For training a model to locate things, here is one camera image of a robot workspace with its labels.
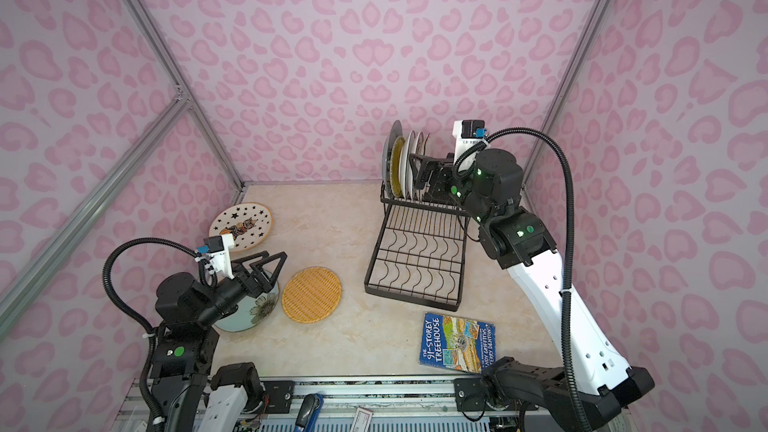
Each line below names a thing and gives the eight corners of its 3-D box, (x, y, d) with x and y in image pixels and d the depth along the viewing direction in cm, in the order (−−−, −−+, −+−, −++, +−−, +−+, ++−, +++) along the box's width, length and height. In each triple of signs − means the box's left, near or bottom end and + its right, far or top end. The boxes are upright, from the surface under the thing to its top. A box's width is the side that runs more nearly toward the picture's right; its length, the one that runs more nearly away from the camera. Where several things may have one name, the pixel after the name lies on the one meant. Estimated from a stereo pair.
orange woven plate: (277, 323, 87) (275, 320, 86) (290, 270, 99) (288, 266, 97) (337, 323, 87) (336, 320, 85) (344, 269, 98) (343, 266, 97)
